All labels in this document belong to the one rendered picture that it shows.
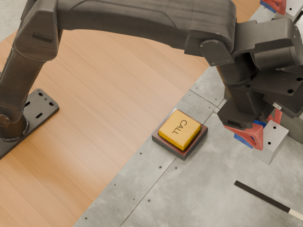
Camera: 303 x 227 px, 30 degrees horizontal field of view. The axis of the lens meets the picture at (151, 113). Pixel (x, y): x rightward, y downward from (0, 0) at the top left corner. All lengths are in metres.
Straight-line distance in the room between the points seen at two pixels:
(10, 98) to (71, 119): 0.20
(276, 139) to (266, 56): 0.19
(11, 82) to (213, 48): 0.36
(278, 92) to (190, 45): 0.14
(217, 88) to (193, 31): 0.44
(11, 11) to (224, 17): 1.76
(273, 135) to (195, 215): 0.22
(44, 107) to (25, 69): 0.27
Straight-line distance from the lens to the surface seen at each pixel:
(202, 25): 0.76
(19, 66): 0.92
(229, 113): 0.89
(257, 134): 0.89
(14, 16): 2.45
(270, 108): 0.90
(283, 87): 0.82
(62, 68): 1.24
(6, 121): 1.07
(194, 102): 1.17
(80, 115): 1.17
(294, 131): 1.12
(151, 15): 0.76
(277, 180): 1.10
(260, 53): 0.81
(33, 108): 1.19
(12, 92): 1.00
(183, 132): 1.09
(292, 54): 0.81
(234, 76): 0.84
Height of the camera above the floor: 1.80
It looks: 60 degrees down
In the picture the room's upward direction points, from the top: 6 degrees counter-clockwise
